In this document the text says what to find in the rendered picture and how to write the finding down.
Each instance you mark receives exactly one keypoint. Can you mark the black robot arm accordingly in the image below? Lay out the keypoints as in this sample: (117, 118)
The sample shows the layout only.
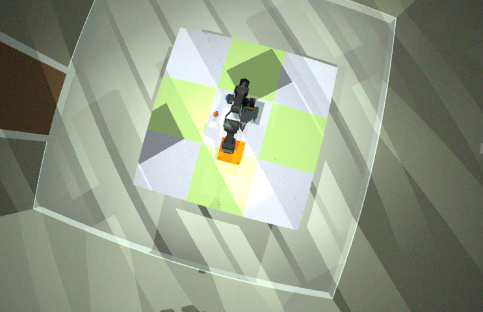
(231, 126)

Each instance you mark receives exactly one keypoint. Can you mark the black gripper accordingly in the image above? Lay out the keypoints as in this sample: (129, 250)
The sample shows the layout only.
(251, 102)

